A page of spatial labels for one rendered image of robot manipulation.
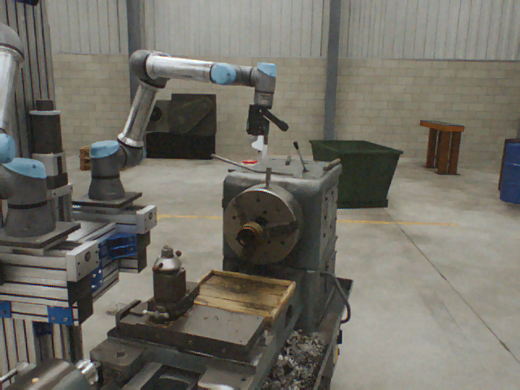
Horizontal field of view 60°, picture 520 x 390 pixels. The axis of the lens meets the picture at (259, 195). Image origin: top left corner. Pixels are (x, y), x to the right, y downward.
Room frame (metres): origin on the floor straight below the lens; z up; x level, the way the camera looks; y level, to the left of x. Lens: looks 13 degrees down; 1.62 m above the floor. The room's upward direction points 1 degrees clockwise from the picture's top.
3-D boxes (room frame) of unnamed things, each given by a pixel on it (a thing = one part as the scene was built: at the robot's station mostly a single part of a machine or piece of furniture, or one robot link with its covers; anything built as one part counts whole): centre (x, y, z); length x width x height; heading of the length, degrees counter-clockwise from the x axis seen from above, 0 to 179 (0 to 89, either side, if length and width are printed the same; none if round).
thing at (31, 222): (1.41, 0.74, 1.21); 0.15 x 0.15 x 0.10
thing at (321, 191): (2.19, -0.13, 1.06); 0.59 x 0.48 x 0.39; 161
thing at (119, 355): (1.16, 0.20, 0.90); 0.47 x 0.30 x 0.06; 71
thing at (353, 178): (6.69, -1.35, 0.43); 1.34 x 0.94 x 0.85; 10
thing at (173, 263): (1.23, 0.26, 1.13); 0.08 x 0.08 x 0.03
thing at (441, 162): (9.95, -3.89, 0.50); 1.61 x 0.44 x 1.00; 178
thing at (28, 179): (1.41, 0.75, 1.33); 0.13 x 0.12 x 0.14; 102
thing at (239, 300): (1.54, 0.07, 0.89); 0.36 x 0.30 x 0.04; 71
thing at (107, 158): (1.91, 0.65, 1.33); 0.13 x 0.12 x 0.14; 158
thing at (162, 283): (1.24, 0.25, 1.07); 0.07 x 0.07 x 0.10; 71
